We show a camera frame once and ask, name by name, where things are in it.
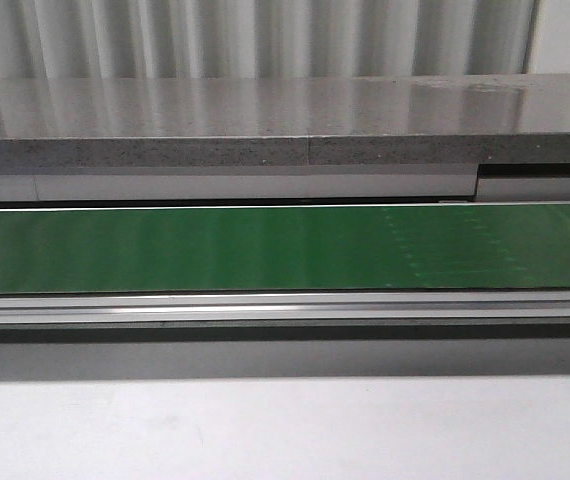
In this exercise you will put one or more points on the grey granite counter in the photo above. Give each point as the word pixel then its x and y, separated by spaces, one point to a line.
pixel 484 138

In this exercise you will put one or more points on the aluminium conveyor frame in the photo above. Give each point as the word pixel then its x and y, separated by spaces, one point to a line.
pixel 276 315

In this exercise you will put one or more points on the green conveyor belt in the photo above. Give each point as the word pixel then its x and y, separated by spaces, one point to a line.
pixel 374 247

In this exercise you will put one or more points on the white pleated curtain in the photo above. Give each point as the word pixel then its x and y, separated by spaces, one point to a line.
pixel 290 39

